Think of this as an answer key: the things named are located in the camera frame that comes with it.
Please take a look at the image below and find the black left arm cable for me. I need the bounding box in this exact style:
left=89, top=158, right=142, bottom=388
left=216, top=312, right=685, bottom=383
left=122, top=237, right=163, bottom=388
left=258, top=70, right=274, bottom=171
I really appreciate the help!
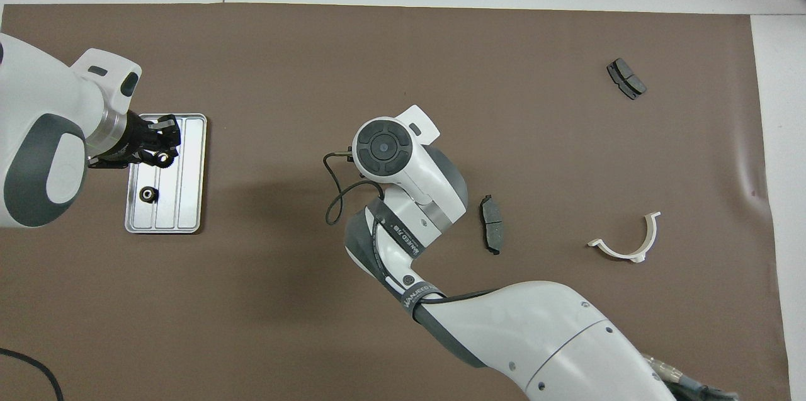
left=0, top=347, right=64, bottom=401

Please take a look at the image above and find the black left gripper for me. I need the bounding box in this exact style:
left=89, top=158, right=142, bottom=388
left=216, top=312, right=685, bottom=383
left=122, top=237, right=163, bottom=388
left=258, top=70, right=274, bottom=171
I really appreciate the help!
left=88, top=110, right=183, bottom=170

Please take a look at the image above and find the short grey brake pad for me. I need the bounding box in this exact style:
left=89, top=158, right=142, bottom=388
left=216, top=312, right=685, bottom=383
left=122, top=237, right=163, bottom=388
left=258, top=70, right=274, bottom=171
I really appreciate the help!
left=606, top=58, right=647, bottom=101

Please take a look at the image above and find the brown table mat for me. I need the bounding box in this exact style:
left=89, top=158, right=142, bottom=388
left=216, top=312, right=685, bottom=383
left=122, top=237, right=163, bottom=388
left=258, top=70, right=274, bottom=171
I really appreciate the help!
left=0, top=3, right=793, bottom=401

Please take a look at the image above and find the white semicircular plastic clamp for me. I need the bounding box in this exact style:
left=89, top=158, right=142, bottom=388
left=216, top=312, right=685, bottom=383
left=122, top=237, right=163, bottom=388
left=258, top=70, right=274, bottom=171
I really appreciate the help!
left=587, top=212, right=662, bottom=263

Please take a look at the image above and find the silver metal tray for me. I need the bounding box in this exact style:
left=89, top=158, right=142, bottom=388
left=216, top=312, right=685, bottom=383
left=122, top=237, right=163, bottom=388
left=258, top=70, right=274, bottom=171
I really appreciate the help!
left=124, top=113, right=208, bottom=235

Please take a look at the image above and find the long grey brake pad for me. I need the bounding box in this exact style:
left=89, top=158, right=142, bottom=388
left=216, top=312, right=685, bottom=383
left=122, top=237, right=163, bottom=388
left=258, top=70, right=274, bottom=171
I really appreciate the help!
left=480, top=194, right=505, bottom=256

